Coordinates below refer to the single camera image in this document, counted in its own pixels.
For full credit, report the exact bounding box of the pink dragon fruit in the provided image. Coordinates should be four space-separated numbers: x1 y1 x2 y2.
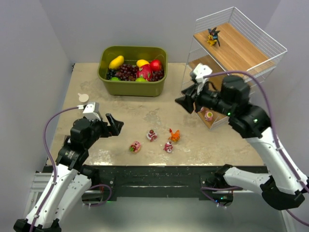
136 64 153 81

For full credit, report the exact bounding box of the white wire wooden shelf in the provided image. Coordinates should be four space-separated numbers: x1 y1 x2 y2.
180 6 288 131

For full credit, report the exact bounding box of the dark blue grape bunch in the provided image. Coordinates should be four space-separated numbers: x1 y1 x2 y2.
106 69 117 80

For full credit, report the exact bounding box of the green pear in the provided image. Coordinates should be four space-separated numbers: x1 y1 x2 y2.
135 77 148 82

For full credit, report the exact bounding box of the orange fox toy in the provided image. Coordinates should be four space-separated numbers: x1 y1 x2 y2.
169 129 180 142

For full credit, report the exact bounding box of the pink toy green top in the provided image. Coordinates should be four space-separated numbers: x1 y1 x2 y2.
204 111 213 122

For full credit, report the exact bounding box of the purple grape bunch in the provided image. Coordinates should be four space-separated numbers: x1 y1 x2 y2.
116 64 165 82

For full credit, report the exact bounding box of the yellow mango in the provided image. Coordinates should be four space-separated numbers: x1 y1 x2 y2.
108 56 125 70

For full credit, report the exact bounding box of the olive green plastic bin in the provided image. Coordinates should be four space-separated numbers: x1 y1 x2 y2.
98 46 168 97

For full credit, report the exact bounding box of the pink bear strawberry toy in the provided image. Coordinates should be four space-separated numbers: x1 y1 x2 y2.
129 141 141 153

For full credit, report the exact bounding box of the black cat toy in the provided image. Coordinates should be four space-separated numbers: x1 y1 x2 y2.
207 27 220 47

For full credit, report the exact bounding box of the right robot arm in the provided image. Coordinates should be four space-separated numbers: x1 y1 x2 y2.
175 75 309 210

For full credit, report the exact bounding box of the red apple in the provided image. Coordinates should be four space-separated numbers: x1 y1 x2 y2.
150 59 162 72

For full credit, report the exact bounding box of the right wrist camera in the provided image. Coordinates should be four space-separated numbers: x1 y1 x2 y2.
190 63 212 94

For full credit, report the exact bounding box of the pink red bear toy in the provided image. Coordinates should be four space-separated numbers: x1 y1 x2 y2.
163 141 173 153

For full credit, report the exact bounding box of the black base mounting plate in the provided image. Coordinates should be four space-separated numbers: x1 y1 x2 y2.
72 165 243 203

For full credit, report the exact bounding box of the yellow lemon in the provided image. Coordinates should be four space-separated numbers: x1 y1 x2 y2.
136 59 149 68

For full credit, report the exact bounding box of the pink strawberry cake toy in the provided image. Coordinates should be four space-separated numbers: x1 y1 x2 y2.
146 130 157 142

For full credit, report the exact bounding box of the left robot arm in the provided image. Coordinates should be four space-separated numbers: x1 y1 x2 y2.
14 113 124 232

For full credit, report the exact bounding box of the grey bottle beige cap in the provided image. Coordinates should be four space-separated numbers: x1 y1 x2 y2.
78 93 89 103

